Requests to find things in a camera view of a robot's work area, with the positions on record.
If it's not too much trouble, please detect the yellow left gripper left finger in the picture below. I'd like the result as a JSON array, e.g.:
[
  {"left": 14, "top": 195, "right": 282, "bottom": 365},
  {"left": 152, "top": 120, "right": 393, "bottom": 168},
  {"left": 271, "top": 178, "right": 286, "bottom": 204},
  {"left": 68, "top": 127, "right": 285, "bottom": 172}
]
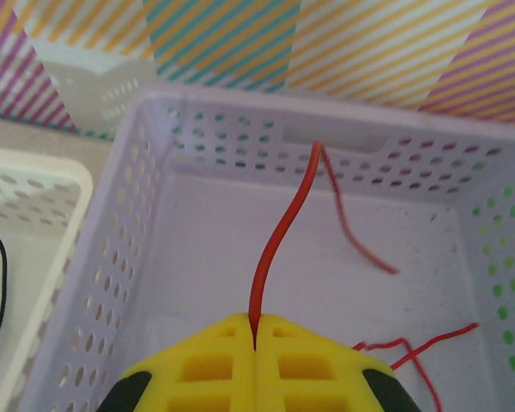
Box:
[{"left": 96, "top": 312, "right": 258, "bottom": 412}]

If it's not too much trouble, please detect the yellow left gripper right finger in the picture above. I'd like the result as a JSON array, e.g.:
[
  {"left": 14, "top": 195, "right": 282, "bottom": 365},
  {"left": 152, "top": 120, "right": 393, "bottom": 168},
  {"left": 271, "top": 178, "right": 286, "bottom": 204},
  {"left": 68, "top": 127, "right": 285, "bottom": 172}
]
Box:
[{"left": 255, "top": 314, "right": 421, "bottom": 412}]

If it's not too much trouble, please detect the red cable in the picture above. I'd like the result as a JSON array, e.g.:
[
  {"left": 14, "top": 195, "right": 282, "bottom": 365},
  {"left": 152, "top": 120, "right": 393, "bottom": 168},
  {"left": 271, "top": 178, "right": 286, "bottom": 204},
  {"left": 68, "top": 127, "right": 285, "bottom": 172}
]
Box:
[
  {"left": 248, "top": 140, "right": 400, "bottom": 348},
  {"left": 351, "top": 322, "right": 481, "bottom": 412}
]

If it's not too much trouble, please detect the lilac perforated plastic basket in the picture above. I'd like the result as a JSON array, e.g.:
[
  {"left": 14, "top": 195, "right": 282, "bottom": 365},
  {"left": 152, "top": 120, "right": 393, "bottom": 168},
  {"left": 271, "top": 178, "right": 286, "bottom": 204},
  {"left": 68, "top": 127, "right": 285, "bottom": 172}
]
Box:
[{"left": 0, "top": 83, "right": 515, "bottom": 412}]

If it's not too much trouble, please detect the white perforated plastic basket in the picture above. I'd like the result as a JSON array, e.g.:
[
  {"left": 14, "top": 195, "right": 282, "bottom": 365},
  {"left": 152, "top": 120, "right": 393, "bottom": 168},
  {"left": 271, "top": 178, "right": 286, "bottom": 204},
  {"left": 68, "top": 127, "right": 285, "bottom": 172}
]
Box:
[{"left": 0, "top": 143, "right": 94, "bottom": 412}]

